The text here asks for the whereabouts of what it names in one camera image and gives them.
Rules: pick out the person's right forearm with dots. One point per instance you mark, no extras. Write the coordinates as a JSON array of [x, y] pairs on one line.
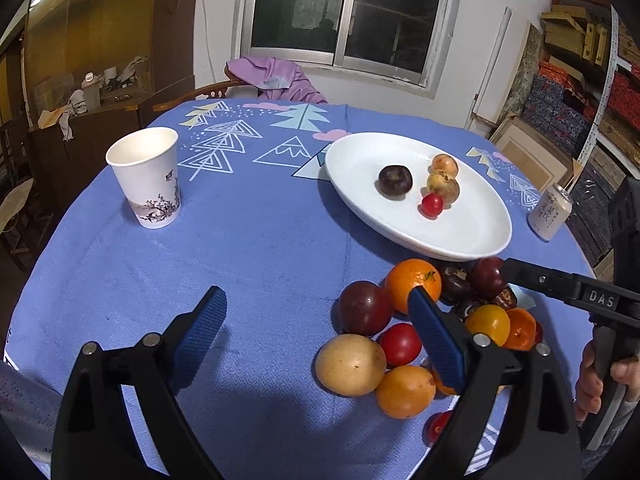
[[620, 425]]

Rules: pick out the small tan round fruit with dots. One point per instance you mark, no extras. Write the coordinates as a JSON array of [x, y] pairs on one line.
[[444, 162], [443, 187]]

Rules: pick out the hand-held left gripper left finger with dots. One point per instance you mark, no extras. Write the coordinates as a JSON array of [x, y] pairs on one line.
[[200, 335]]

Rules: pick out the large tan round fruit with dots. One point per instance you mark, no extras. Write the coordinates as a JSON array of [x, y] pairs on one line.
[[350, 365]]

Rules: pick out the person's right hand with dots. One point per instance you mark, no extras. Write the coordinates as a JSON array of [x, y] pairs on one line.
[[582, 385]]

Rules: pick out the wooden picture frame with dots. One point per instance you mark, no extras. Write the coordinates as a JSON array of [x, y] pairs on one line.
[[530, 160]]

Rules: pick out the green marbled panel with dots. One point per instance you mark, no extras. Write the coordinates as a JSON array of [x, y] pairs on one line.
[[525, 80]]

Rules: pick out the dark water chestnut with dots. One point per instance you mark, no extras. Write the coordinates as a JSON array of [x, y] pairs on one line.
[[466, 307], [505, 297], [454, 282]]

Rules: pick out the yellow orange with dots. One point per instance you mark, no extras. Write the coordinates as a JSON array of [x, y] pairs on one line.
[[487, 325], [405, 392]]

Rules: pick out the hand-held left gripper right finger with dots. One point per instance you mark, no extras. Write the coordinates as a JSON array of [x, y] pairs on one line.
[[435, 330]]

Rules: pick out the white rag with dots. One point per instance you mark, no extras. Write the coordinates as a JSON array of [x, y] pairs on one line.
[[67, 110]]

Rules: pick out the blue printed tablecloth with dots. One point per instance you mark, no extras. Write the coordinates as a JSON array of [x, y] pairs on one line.
[[260, 240]]

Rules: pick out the sliding glass window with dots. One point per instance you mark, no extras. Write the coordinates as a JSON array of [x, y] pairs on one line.
[[295, 5]]

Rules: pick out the white metal shelf rack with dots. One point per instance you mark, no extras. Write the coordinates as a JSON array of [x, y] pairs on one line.
[[607, 85]]

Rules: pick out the white leaning board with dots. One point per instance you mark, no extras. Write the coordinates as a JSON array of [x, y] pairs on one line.
[[497, 60]]

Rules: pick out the wooden armchair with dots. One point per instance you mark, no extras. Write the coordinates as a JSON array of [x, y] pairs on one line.
[[200, 92]]

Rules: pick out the red cherry tomato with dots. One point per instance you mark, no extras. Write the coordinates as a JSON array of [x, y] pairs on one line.
[[538, 332], [432, 205]]

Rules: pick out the white drink can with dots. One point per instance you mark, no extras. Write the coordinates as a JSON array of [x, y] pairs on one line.
[[547, 215]]

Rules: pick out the dark purple plum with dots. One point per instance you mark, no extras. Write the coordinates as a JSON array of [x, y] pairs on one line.
[[395, 181]]

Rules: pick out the white printed paper cup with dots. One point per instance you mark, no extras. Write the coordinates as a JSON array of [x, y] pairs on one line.
[[145, 180]]

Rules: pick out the wooden chair with pale cushion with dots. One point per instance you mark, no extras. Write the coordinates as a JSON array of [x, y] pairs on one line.
[[12, 205]]

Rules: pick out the white oval plate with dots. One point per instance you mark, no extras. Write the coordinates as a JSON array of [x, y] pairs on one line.
[[465, 230]]

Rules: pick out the white patterned cloth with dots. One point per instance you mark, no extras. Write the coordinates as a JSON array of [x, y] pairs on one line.
[[25, 410]]

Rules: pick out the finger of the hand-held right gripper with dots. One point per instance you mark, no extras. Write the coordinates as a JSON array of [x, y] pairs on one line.
[[535, 277]]

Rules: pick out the dark red plum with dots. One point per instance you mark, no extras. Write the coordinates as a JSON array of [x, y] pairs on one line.
[[364, 307], [487, 276]]

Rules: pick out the purple garment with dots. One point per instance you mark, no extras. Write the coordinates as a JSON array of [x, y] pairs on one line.
[[280, 77]]

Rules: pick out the orange tangerine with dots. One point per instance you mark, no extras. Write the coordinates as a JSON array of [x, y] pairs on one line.
[[407, 280], [521, 329]]

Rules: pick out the wooden glass cabinet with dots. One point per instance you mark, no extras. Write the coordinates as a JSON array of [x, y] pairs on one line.
[[165, 35]]

